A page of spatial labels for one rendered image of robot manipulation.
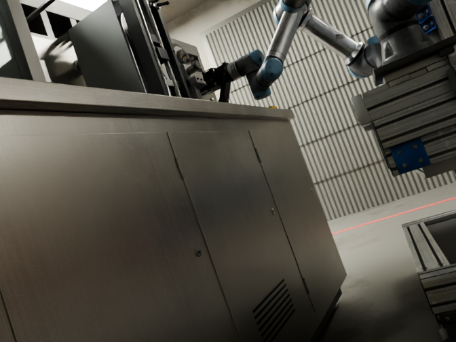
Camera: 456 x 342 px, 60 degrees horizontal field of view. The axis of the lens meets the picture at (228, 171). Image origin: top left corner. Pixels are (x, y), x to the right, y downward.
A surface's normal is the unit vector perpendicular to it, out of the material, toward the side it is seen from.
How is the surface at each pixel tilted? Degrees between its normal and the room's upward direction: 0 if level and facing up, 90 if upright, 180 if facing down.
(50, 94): 90
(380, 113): 90
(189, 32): 90
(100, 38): 90
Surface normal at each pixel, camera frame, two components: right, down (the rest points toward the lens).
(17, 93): 0.83, -0.33
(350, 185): -0.35, 0.06
